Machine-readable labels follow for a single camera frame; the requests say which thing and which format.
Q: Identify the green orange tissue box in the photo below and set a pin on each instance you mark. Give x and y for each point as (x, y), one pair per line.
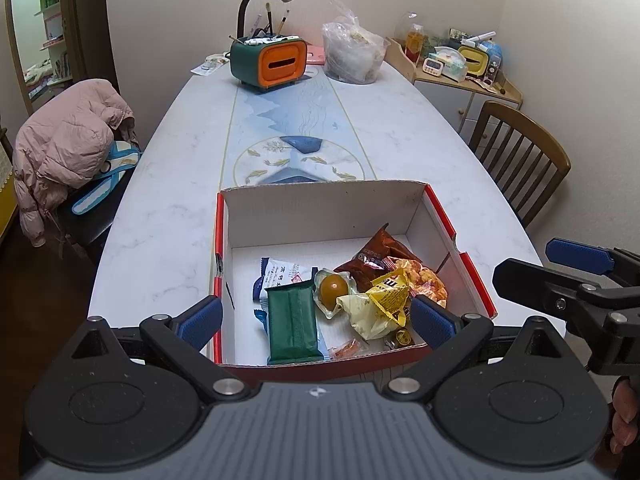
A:
(277, 62)

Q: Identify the white kitchen timer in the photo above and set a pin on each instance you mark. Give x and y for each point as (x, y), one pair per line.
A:
(431, 66)

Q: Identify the orange candy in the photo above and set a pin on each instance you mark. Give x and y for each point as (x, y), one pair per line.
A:
(345, 349)

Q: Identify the orange liquid bottle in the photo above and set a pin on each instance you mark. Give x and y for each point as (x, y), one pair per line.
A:
(413, 40)

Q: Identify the wooden slatted chair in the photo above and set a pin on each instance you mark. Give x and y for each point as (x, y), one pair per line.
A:
(525, 130)

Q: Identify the yellow tissue box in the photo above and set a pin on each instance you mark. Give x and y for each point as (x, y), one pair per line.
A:
(472, 60)

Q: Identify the person's right hand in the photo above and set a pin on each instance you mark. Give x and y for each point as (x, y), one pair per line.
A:
(625, 420)

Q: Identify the red fried snack bag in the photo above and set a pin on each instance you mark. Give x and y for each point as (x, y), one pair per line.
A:
(425, 280)

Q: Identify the wooden side cabinet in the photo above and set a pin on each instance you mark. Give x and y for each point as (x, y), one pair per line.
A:
(450, 100)

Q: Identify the green snack packet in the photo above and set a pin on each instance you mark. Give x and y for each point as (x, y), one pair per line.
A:
(292, 320)

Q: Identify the wet wipes pack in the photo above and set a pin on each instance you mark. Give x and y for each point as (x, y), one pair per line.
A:
(450, 62)

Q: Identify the dark gold candy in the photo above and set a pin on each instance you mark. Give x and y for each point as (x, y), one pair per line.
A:
(400, 337)

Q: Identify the pink padded jacket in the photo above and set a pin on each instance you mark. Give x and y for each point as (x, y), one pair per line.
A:
(65, 140)

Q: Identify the pale yellow snack packet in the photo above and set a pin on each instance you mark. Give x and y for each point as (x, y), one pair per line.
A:
(367, 320)

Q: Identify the bookshelf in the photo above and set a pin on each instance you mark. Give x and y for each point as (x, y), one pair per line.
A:
(50, 20)

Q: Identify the paint brush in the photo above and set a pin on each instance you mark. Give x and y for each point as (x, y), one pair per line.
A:
(283, 22)
(270, 17)

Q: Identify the blue white bag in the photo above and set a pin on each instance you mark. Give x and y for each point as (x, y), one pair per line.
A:
(100, 195)

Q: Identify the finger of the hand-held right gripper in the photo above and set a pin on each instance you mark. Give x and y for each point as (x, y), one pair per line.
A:
(580, 255)
(535, 282)

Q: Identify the black chair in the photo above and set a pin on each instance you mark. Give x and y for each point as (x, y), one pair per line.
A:
(85, 225)

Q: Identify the clear braised egg pack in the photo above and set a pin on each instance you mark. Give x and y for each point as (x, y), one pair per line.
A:
(333, 287)

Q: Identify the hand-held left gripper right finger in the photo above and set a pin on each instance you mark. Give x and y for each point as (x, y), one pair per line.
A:
(432, 322)

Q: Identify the clear plastic bag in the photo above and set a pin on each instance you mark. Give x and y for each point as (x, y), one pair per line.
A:
(352, 55)

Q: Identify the white tube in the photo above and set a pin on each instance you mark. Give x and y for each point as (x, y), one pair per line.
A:
(477, 38)

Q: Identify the white blue-edged snack packet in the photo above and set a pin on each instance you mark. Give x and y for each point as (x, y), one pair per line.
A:
(282, 272)

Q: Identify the brown cookie packet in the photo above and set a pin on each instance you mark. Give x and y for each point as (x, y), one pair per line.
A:
(372, 255)

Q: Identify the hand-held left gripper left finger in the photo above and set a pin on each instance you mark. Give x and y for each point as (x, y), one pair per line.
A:
(205, 320)

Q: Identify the white red-edged cardboard box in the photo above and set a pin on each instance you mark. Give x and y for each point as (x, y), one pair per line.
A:
(320, 220)

